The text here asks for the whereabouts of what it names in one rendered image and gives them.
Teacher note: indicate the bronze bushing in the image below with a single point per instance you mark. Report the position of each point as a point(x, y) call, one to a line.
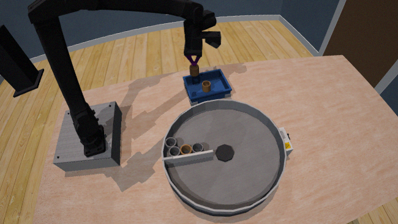
point(184, 148)
point(194, 70)
point(206, 86)

